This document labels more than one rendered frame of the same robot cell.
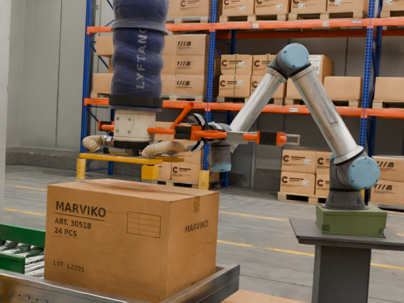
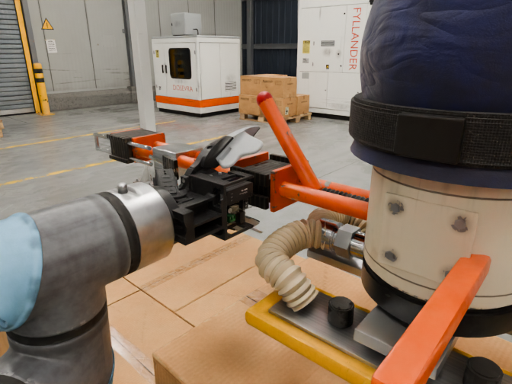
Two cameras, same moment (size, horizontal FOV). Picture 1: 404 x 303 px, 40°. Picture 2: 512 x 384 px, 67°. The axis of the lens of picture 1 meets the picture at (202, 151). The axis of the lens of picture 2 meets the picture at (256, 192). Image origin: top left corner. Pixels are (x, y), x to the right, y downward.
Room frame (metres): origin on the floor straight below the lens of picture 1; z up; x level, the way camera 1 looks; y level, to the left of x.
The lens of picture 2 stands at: (2.76, 0.19, 1.37)
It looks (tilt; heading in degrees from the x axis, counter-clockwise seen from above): 20 degrees down; 196
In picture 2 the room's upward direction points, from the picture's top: straight up
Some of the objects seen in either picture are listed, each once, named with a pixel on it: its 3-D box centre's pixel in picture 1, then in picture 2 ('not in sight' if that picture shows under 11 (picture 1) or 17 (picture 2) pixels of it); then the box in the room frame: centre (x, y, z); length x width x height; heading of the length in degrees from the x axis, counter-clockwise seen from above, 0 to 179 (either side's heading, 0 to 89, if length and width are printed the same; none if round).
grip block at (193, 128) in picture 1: (187, 132); (269, 179); (2.23, 0.06, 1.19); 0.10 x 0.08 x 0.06; 155
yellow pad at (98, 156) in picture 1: (120, 154); not in sight; (2.24, 0.33, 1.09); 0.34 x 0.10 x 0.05; 65
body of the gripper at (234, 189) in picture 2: (202, 132); (198, 205); (2.35, 0.00, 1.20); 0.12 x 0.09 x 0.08; 155
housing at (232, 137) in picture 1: (237, 137); (178, 158); (2.13, -0.13, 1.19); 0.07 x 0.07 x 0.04; 65
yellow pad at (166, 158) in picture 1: (145, 153); (401, 351); (2.42, 0.25, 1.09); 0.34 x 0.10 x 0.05; 65
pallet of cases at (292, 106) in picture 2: not in sight; (275, 97); (-5.45, -1.74, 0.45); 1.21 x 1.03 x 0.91; 65
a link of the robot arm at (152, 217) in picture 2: (211, 132); (136, 222); (2.42, -0.04, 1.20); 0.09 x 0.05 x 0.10; 65
